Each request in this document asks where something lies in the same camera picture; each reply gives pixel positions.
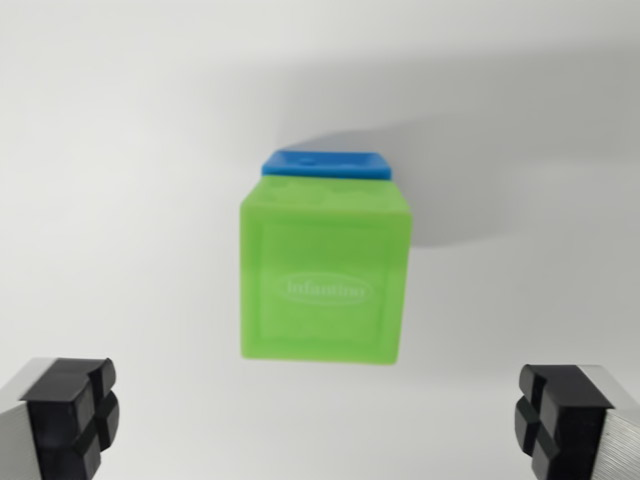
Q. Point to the blue soft toy cube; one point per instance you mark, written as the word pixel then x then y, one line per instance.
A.
pixel 325 162

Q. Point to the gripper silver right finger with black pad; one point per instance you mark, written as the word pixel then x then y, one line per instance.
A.
pixel 570 420

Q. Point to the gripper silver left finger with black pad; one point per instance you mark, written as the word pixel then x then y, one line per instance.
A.
pixel 65 415

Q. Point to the green soft toy cube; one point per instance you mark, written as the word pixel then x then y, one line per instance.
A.
pixel 325 280

